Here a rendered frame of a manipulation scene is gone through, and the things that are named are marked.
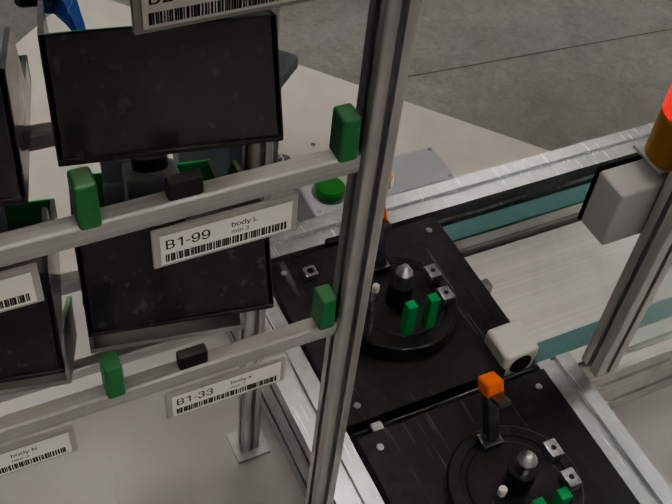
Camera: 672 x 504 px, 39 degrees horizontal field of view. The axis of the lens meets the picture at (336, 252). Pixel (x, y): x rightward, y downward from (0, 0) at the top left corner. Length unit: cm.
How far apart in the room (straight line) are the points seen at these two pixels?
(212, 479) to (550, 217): 57
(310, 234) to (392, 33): 73
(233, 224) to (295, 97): 102
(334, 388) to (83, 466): 47
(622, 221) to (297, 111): 71
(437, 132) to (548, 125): 148
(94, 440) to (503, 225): 58
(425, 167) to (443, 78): 176
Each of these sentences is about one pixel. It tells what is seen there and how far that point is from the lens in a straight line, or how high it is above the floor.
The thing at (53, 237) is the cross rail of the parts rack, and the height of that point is 147.
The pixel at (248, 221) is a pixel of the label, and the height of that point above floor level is 145.
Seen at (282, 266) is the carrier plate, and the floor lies 97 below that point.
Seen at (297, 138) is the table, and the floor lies 86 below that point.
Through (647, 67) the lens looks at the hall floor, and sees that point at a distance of 335.
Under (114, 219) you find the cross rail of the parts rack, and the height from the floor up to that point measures 147.
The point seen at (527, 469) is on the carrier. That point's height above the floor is 104.
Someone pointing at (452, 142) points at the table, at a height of 86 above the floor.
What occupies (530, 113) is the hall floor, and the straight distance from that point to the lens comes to 302.
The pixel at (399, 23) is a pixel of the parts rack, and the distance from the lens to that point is 51.
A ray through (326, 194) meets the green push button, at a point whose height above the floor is 97.
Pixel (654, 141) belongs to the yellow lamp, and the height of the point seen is 128.
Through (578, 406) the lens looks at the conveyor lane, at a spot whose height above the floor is 96.
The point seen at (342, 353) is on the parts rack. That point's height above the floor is 128.
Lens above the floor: 185
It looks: 48 degrees down
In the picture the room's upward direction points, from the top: 7 degrees clockwise
